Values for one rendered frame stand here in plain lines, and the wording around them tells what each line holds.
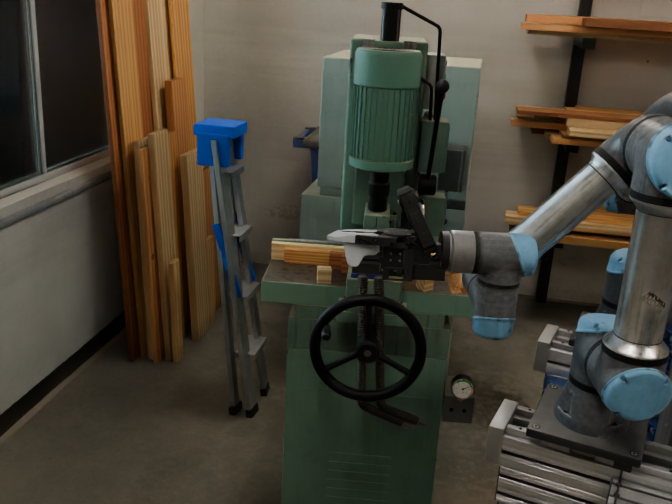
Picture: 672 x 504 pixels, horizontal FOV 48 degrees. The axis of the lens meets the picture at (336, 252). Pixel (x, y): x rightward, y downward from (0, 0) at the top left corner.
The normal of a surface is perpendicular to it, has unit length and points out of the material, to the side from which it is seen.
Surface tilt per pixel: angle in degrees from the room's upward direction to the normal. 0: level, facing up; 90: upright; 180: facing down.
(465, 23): 90
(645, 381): 97
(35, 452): 0
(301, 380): 90
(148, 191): 87
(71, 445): 0
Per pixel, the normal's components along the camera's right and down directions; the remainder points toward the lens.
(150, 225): 0.98, 0.07
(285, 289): -0.07, 0.32
